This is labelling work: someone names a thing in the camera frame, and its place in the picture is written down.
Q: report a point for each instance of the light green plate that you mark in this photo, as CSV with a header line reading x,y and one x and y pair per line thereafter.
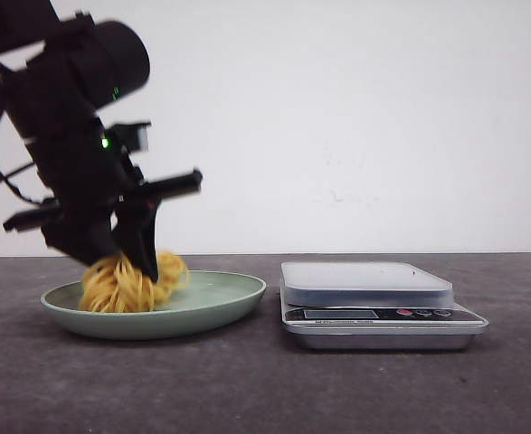
x,y
210,300

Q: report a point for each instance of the yellow vermicelli noodle bundle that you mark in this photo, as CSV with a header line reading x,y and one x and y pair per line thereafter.
x,y
114,285

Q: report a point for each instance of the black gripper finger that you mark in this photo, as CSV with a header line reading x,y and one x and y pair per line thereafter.
x,y
86,241
134,234

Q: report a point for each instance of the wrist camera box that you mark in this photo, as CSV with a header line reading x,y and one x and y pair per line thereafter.
x,y
129,138

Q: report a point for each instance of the silver digital kitchen scale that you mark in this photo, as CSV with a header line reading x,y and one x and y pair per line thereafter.
x,y
373,305

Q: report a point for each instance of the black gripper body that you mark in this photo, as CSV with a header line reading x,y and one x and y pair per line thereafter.
x,y
88,177

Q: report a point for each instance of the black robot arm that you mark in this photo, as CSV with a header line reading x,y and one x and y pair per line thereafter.
x,y
54,77

